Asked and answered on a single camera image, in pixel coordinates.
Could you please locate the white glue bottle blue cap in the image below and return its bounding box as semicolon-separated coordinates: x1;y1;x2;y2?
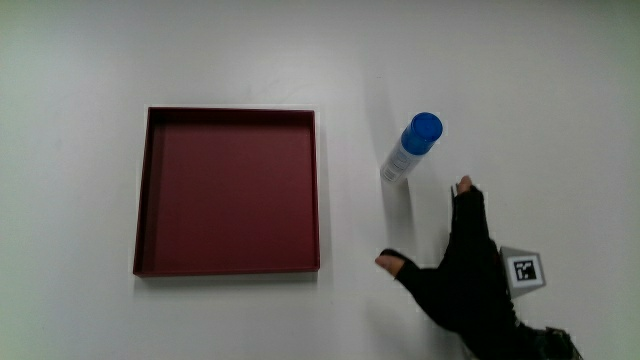
379;111;444;185

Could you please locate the person's right hand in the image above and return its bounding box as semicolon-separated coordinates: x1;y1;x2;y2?
374;174;584;360

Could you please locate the dark red square tray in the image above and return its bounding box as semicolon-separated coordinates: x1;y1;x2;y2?
132;105;321;278

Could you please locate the white desk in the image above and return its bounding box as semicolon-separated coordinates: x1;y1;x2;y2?
0;0;640;360

